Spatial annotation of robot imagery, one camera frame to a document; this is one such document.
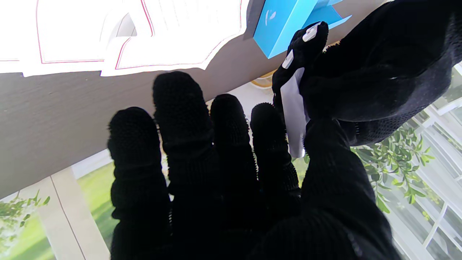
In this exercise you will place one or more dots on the printed garden window backdrop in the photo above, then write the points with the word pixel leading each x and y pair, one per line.
pixel 415 162

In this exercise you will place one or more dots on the white peeled label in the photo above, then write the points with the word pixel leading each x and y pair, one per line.
pixel 294 119

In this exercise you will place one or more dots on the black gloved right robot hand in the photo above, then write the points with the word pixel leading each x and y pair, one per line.
pixel 216 198

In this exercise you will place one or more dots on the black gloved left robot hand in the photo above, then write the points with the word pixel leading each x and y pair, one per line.
pixel 379 72

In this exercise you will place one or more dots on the blue file box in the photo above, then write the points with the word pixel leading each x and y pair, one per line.
pixel 281 25

